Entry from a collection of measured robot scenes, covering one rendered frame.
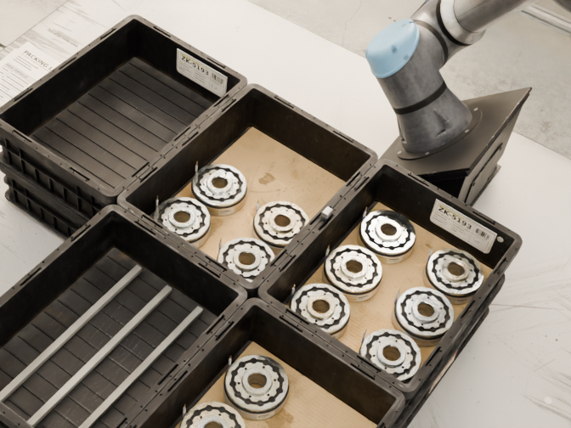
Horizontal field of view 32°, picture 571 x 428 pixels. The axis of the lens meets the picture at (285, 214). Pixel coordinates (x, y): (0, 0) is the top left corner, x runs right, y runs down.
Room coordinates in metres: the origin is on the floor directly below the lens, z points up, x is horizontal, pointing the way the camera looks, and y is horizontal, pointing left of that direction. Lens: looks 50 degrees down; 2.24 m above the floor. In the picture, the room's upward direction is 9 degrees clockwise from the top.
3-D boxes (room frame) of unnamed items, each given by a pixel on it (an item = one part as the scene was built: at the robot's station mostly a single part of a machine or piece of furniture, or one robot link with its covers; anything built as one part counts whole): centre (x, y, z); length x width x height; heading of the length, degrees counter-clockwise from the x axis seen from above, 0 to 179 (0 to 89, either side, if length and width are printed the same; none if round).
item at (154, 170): (1.17, 0.07, 0.92); 0.40 x 0.30 x 0.02; 152
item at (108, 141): (1.31, 0.33, 0.87); 0.40 x 0.30 x 0.11; 152
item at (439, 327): (0.99, -0.26, 0.86); 0.10 x 0.10 x 0.01
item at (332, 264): (1.06, -0.13, 0.86); 0.10 x 0.10 x 0.01
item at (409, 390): (1.03, -0.20, 0.92); 0.40 x 0.30 x 0.02; 152
